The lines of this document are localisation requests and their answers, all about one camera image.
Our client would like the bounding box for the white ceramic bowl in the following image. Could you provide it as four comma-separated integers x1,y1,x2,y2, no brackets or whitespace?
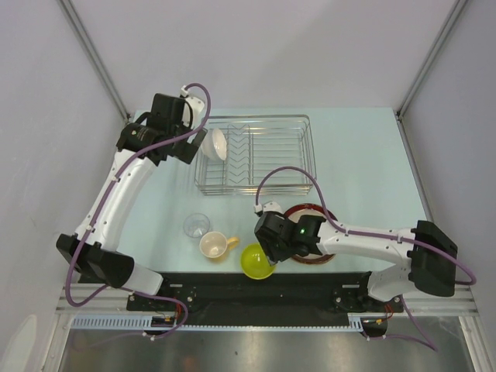
201,129,227,162

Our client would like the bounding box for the red rimmed round plate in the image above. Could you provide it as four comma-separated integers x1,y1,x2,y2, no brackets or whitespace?
284,203,335,265

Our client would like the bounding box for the lime green bowl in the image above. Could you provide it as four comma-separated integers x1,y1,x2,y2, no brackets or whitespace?
240,243,275,281

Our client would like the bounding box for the metal wire dish rack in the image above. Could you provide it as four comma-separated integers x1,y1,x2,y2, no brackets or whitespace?
195,115,317,195

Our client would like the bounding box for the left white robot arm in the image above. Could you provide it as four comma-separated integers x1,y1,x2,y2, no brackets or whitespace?
56,85,211,310

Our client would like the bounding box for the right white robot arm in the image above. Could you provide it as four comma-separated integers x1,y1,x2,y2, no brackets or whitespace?
254,212,457,311

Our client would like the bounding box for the clear plastic cup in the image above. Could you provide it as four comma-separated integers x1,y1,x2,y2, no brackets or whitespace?
183,213,211,239

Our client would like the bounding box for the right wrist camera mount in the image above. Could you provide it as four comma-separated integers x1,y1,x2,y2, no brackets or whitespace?
253,201,283,217

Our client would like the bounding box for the cream mug yellow handle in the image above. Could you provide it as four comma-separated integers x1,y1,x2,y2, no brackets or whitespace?
199,232,240,263

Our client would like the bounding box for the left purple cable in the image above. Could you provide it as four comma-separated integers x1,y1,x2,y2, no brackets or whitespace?
64,82,212,342

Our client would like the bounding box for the slotted cable duct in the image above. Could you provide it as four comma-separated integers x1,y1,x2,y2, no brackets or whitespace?
71,315,387,332

